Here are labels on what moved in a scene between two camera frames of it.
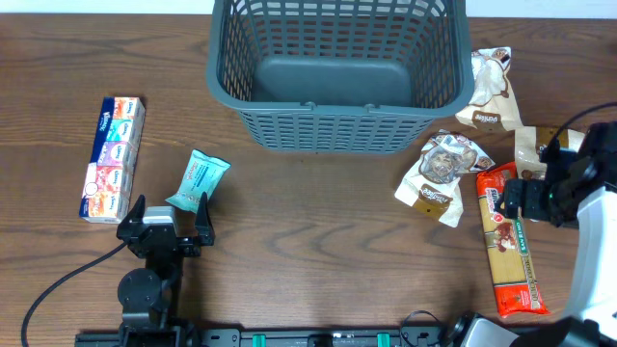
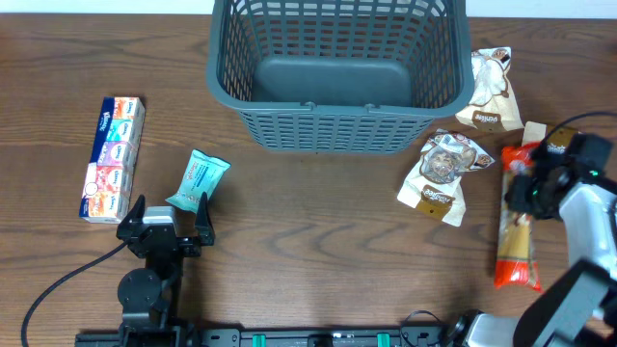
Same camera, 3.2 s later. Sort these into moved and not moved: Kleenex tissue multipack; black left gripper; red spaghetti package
Moved: red spaghetti package
Not moved: black left gripper; Kleenex tissue multipack
